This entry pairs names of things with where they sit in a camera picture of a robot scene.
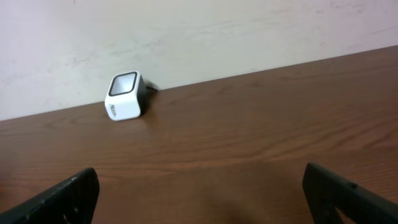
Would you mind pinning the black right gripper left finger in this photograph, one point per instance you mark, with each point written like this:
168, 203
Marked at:
71, 201

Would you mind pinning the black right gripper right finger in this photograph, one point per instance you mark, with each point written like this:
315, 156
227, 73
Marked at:
328, 193

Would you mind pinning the white barcode scanner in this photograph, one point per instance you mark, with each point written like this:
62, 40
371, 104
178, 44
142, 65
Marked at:
126, 97

